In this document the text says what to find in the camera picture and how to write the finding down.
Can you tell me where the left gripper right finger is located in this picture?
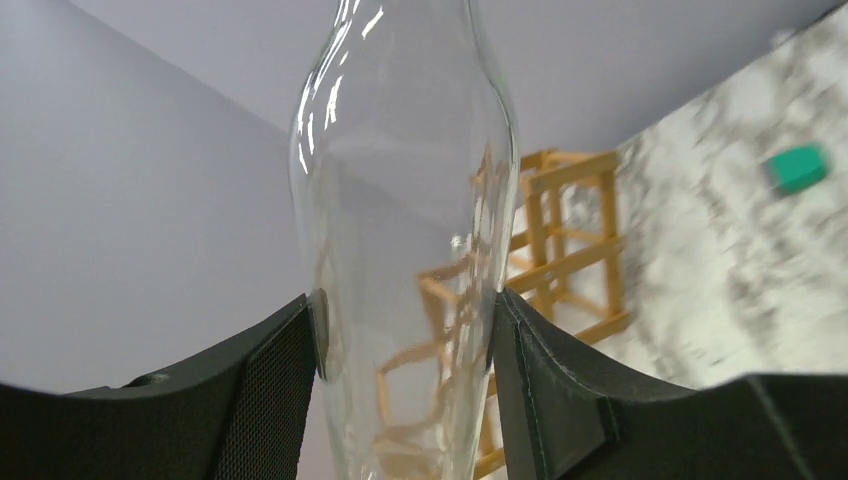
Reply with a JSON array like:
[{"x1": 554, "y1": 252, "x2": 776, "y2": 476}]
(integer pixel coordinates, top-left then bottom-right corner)
[{"x1": 492, "y1": 290, "x2": 847, "y2": 479}]

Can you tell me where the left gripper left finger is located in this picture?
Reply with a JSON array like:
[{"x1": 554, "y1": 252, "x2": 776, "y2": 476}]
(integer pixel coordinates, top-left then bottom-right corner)
[{"x1": 1, "y1": 297, "x2": 316, "y2": 479}]

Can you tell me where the wooden wine rack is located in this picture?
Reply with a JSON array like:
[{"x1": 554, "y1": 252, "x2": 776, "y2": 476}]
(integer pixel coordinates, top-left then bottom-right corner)
[{"x1": 374, "y1": 148, "x2": 631, "y2": 480}]

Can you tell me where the slim clear glass bottle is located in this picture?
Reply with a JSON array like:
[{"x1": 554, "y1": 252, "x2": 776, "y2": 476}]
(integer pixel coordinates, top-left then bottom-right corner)
[{"x1": 288, "y1": 1, "x2": 519, "y2": 479}]

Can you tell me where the green sponge block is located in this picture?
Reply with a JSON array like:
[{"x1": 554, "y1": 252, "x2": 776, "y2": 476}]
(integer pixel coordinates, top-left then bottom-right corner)
[{"x1": 763, "y1": 143, "x2": 830, "y2": 196}]

